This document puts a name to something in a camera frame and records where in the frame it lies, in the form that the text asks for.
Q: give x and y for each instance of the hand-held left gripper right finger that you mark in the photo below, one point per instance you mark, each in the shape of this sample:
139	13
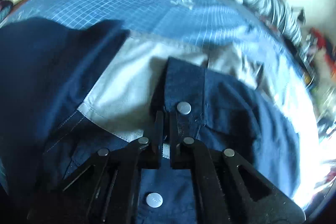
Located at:
175	140

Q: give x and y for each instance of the red plush toy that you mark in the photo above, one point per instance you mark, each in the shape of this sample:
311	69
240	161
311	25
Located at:
321	41

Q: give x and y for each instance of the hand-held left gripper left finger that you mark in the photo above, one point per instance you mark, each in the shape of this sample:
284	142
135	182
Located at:
158	132

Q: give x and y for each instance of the navy and white shirt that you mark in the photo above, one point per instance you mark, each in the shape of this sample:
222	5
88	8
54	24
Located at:
126	87

